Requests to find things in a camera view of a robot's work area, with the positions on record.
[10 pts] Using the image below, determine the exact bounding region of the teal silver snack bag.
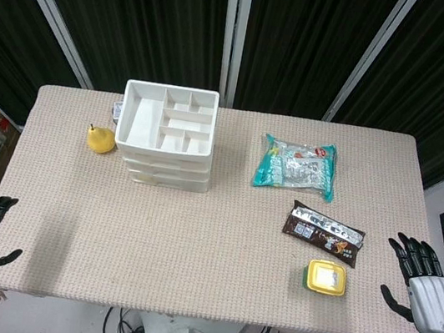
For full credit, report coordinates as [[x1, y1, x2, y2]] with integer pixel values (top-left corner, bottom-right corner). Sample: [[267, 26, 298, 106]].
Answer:
[[250, 131, 344, 205]]

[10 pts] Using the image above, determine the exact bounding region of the green tub yellow lid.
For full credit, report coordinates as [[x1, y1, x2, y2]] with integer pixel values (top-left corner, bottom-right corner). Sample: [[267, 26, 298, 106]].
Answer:
[[298, 255, 352, 300]]

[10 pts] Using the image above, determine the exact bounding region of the beige waffle tablecloth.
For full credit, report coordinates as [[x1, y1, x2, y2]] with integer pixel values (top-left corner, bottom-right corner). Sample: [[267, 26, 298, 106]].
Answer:
[[0, 70, 444, 333]]

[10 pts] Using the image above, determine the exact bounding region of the small blue card box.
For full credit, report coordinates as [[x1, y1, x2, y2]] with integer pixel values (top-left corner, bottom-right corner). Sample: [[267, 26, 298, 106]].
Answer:
[[109, 98, 126, 124]]

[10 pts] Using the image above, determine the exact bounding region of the yellow pear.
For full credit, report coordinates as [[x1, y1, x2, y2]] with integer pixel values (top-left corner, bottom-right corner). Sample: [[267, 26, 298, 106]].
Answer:
[[83, 123, 120, 157]]

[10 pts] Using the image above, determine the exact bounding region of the white frame post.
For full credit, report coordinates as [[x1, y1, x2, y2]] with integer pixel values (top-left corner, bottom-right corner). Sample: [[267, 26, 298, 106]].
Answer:
[[321, 0, 421, 134], [0, 0, 108, 91], [209, 0, 253, 109]]

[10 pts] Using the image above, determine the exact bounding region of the clear plastic drawer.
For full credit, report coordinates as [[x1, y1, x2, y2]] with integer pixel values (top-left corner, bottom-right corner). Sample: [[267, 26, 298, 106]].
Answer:
[[124, 163, 211, 187], [119, 153, 212, 179], [129, 171, 209, 195]]

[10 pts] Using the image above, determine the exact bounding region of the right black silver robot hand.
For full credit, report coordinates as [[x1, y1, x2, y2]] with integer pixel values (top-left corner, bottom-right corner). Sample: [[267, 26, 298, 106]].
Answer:
[[373, 230, 444, 333]]

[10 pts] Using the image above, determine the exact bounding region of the brown snack bag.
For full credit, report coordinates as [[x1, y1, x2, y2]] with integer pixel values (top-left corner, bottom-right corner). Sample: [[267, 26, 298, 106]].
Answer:
[[277, 198, 370, 272]]

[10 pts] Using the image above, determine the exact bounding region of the white plastic drawer unit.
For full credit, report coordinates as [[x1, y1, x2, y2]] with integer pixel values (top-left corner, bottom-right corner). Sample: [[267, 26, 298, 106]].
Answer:
[[108, 77, 225, 195]]

